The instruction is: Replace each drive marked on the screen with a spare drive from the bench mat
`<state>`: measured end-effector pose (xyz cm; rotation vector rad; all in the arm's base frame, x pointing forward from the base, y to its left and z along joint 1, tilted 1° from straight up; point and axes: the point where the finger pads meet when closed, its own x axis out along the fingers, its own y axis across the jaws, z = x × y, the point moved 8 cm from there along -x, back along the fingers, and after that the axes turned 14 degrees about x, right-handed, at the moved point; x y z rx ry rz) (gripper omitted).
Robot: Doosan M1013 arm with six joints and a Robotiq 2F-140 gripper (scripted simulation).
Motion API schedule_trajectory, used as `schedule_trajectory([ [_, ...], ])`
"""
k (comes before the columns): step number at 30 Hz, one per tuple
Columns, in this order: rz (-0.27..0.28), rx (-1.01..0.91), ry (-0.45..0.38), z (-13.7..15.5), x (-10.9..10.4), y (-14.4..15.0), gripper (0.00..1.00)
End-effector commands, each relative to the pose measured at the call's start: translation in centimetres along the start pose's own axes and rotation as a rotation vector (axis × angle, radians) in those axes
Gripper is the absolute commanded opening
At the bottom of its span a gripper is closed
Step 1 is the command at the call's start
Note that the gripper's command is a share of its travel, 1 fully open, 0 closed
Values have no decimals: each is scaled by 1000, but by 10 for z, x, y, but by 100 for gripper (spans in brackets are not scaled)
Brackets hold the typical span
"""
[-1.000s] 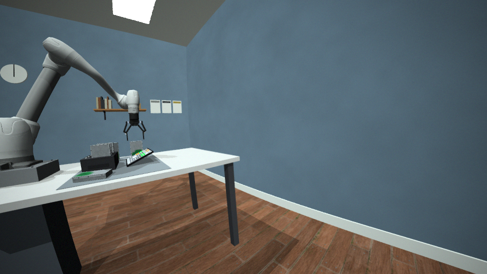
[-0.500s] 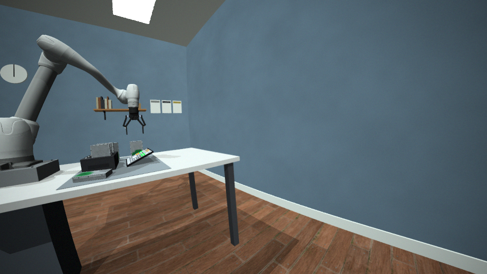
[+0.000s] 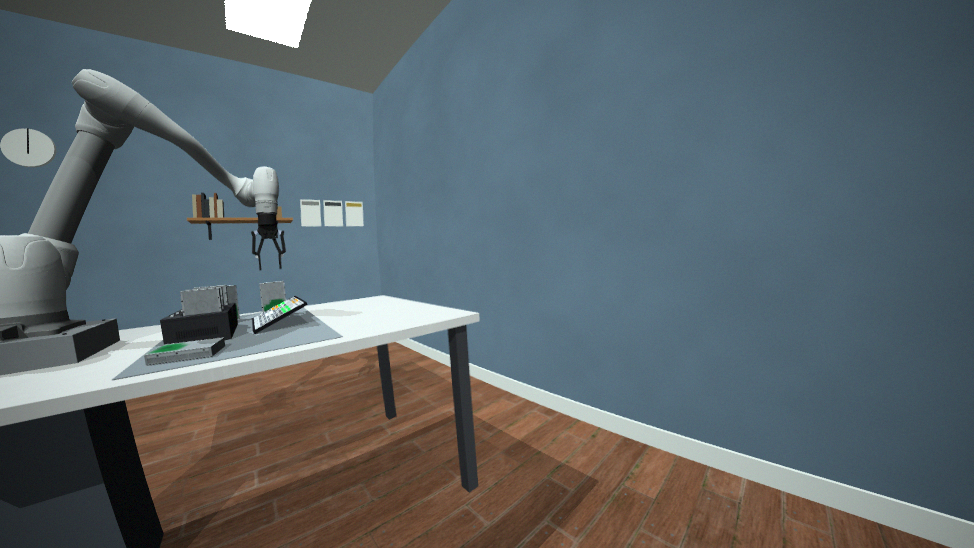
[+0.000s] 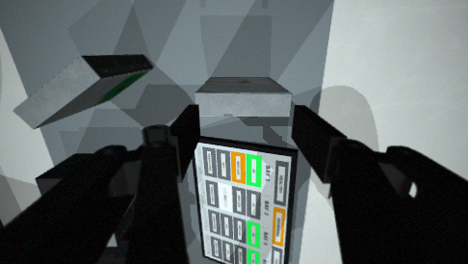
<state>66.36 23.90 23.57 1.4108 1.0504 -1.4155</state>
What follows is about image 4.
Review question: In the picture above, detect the black status display screen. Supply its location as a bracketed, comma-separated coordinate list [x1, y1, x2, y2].
[192, 136, 299, 264]

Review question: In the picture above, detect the grey flat mat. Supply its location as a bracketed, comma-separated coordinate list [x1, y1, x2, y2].
[0, 0, 334, 167]

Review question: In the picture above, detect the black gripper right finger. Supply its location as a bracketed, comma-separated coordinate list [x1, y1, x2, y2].
[291, 105, 468, 264]

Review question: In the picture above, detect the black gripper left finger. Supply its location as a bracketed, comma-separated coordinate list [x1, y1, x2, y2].
[0, 105, 200, 264]

